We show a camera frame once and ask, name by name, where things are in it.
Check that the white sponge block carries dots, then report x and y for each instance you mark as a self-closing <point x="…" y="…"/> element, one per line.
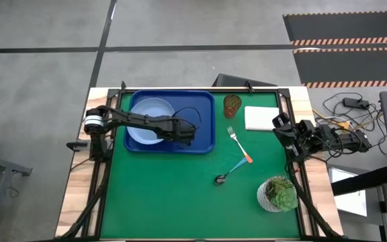
<point x="261" y="118"/>

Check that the blue plastic tray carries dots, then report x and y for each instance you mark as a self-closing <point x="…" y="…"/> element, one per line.
<point x="205" y="114"/>

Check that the black crossbar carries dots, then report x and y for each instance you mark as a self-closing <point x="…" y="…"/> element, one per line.
<point x="365" y="179"/>

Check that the black hazard-striped floor mat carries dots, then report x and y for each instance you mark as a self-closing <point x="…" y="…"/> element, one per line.
<point x="344" y="25"/>
<point x="348" y="65"/>

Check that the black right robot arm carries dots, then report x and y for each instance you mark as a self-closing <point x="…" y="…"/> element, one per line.
<point x="334" y="141"/>

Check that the black metal table frame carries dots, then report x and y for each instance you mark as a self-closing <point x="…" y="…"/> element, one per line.
<point x="103" y="188"/>

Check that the light blue plate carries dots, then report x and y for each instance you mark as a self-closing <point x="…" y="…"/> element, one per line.
<point x="150" y="109"/>

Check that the red translucent cup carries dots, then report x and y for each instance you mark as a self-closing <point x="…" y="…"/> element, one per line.
<point x="232" y="106"/>

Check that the succulent in white pot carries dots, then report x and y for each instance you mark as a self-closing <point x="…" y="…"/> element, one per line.
<point x="279" y="196"/>

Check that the white flat box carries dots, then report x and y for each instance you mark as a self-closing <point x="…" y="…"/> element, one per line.
<point x="349" y="201"/>

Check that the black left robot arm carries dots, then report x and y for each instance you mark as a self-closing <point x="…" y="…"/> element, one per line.
<point x="136" y="120"/>

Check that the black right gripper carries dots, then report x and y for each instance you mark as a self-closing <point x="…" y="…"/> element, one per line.
<point x="292" y="138"/>

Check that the black power adapter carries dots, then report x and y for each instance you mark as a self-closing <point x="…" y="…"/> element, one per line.
<point x="355" y="103"/>

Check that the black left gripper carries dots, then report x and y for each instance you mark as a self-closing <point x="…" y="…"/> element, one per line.
<point x="176" y="128"/>

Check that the green table mat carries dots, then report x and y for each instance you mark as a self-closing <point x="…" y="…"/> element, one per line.
<point x="173" y="198"/>

